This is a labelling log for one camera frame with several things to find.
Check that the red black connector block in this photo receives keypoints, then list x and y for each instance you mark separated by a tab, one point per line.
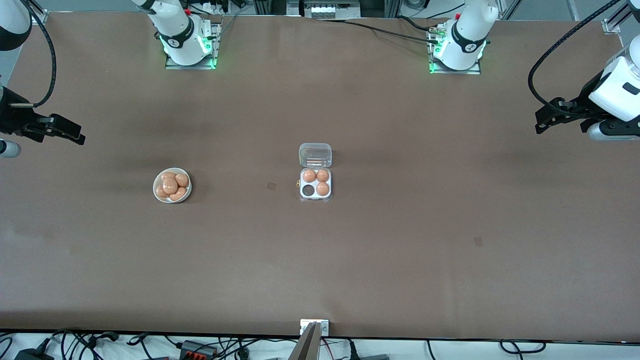
197	349

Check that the black power adapter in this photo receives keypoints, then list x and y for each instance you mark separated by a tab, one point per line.
32	355

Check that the grey power strip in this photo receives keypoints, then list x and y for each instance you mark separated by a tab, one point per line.
330	10

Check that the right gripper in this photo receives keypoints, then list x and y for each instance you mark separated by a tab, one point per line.
11	118

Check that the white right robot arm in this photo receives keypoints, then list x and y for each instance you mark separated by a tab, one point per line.
180	45

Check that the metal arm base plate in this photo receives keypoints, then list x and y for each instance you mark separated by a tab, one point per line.
472	71
190	67

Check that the grey camera pole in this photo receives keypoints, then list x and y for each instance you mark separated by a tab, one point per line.
306	347

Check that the brown egg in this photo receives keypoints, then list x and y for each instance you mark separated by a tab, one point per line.
168	175
309	175
170	186
159	192
323	175
182	180
323	188
179	194

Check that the white round bowl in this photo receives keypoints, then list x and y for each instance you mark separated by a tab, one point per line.
169	200

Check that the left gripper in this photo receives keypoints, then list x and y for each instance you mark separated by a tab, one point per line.
583	101

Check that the metal corner bracket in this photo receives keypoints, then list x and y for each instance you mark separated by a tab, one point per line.
612	26
39	17

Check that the silver edge bracket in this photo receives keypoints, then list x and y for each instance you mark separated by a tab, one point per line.
322	326

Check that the clear plastic egg box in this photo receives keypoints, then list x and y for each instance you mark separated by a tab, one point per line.
315	155

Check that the aluminium frame post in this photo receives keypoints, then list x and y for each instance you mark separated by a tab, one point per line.
262	7
391	7

